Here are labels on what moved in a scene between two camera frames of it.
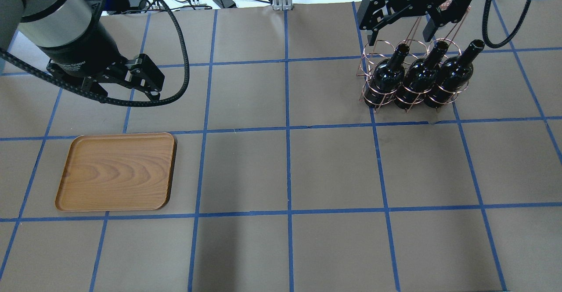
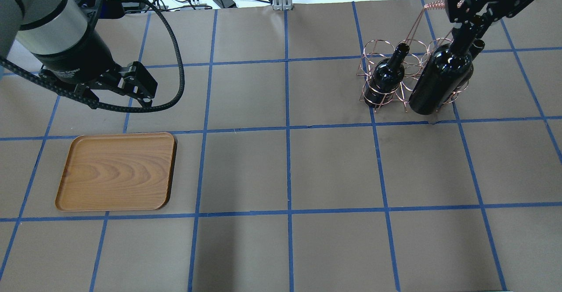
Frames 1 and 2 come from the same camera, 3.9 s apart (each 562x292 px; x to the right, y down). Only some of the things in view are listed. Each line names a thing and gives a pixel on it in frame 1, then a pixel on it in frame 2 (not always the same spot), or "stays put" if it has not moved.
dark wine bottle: [419, 77] -> [444, 72]
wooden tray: [117, 172] stays put
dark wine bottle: [387, 77] stays put
